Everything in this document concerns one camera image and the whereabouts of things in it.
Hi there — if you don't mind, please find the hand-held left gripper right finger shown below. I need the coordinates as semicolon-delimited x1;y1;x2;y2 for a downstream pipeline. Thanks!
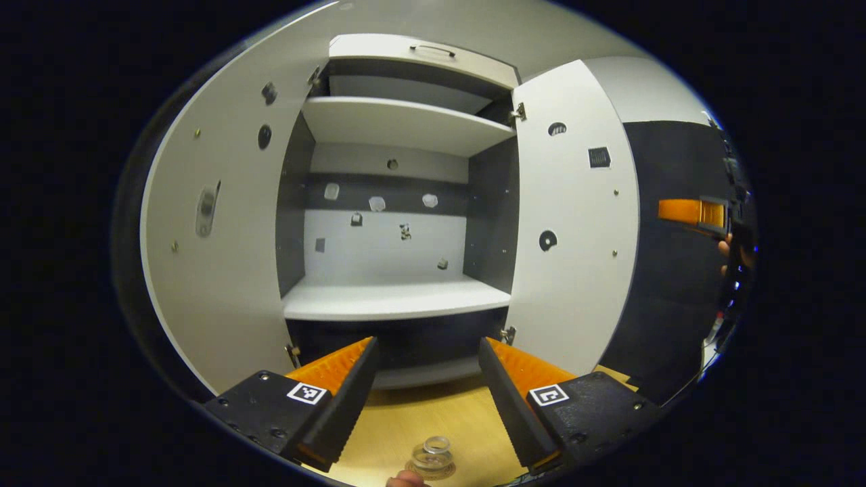
478;336;662;473

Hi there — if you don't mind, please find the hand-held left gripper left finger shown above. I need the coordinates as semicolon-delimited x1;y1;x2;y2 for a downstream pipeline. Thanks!
203;336;380;473

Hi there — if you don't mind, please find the clear plastic bottle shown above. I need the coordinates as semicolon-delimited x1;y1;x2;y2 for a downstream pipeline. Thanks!
409;435;455;474

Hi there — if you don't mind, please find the white cabinet door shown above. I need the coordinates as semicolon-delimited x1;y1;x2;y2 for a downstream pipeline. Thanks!
139;7;334;396
504;60;641;379

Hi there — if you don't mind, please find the grey and white cabinet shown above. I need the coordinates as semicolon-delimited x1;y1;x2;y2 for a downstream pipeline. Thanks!
274;32;522;390

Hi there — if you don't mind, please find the white cabinet shelf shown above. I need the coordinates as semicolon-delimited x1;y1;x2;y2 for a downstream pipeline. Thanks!
301;96;516;158

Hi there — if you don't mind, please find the white cabinet drawer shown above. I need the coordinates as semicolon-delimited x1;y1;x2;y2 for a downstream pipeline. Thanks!
328;34;520;90

